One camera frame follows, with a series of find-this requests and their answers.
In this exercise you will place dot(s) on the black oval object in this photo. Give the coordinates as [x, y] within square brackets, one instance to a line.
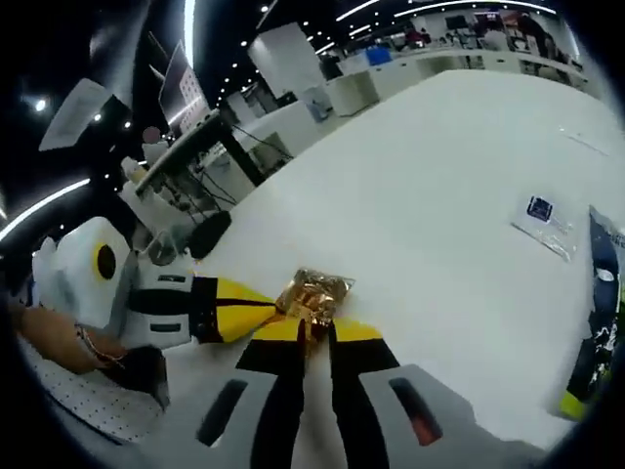
[210, 234]

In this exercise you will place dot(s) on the person's left hand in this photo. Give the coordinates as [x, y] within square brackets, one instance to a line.
[45, 278]

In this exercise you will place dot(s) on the green dark packet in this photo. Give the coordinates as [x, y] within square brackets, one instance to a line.
[603, 317]

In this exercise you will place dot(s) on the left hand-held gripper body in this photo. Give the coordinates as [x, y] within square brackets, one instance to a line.
[73, 266]

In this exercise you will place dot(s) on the dark cloth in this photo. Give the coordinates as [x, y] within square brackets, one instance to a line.
[141, 376]

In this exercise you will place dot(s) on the gold foil packet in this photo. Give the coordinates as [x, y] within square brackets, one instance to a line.
[312, 293]

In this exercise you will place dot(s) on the long white counter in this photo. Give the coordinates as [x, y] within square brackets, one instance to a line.
[464, 61]

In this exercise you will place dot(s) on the person's white dotted clothing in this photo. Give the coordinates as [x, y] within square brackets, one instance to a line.
[88, 405]

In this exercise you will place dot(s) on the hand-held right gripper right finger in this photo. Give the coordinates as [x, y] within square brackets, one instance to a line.
[356, 381]

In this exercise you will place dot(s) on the clear packet blue label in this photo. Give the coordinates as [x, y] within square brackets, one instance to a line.
[544, 222]

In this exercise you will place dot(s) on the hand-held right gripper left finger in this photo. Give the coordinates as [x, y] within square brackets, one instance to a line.
[278, 381]

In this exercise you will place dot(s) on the clear plastic container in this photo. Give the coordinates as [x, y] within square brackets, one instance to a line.
[163, 249]

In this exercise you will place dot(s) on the black-framed standing desk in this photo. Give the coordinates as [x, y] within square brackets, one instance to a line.
[195, 146]

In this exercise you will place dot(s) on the blue bin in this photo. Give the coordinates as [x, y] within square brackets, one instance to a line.
[378, 56]

